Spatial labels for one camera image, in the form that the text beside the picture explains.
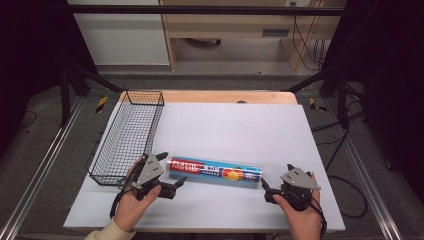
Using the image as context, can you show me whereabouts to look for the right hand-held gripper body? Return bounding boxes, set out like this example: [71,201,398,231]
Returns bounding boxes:
[264,167,322,212]

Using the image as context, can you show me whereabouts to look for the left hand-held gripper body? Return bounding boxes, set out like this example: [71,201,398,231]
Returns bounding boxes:
[131,153,178,201]

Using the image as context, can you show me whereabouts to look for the blue plastic wrap roll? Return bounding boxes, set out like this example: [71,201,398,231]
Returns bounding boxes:
[166,156,263,189]

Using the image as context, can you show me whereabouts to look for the person's right hand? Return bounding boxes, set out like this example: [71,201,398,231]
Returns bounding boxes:
[273,171,323,240]

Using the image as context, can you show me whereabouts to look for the person's left hand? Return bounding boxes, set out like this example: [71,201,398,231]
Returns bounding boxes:
[113,158,163,233]

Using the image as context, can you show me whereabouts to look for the white table mat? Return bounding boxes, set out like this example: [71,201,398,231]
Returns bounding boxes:
[62,101,347,234]

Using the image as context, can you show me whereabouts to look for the yellow black floor tape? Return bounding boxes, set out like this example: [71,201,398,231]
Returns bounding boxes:
[94,95,109,115]
[308,97,328,113]

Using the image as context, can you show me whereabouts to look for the wooden table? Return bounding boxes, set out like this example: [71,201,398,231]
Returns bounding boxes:
[118,90,299,106]

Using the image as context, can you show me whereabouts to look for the black metal stand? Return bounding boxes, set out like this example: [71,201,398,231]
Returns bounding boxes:
[59,62,123,128]
[285,65,350,130]

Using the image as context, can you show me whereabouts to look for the white cabinet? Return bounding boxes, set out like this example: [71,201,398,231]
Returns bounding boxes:
[67,0,171,67]

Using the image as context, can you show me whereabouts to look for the black curtain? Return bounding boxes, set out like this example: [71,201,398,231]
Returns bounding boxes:
[0,0,98,158]
[321,0,424,204]

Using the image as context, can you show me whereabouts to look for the light wooden desk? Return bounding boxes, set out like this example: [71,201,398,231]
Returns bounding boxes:
[158,0,348,72]

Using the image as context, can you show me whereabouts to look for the black wire basket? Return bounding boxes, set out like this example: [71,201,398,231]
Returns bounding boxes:
[85,88,166,187]

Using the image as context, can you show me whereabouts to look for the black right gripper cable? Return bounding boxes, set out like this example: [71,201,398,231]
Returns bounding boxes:
[309,199,328,240]

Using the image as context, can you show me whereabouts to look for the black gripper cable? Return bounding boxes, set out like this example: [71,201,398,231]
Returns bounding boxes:
[309,199,328,240]
[109,188,127,220]

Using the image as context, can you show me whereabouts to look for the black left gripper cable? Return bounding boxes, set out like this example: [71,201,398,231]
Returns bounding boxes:
[109,188,127,220]

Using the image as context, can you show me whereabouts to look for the black floor cable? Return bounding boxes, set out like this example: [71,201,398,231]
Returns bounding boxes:
[310,109,370,220]
[17,110,38,130]

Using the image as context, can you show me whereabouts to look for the aluminium floor rail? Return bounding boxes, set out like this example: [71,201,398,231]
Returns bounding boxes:
[323,97,405,240]
[0,95,85,240]

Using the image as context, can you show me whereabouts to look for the hanging black cables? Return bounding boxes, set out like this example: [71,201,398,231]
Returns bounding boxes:
[291,1,327,72]

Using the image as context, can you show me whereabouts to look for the black frame crossbar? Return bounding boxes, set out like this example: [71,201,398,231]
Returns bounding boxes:
[65,4,348,17]

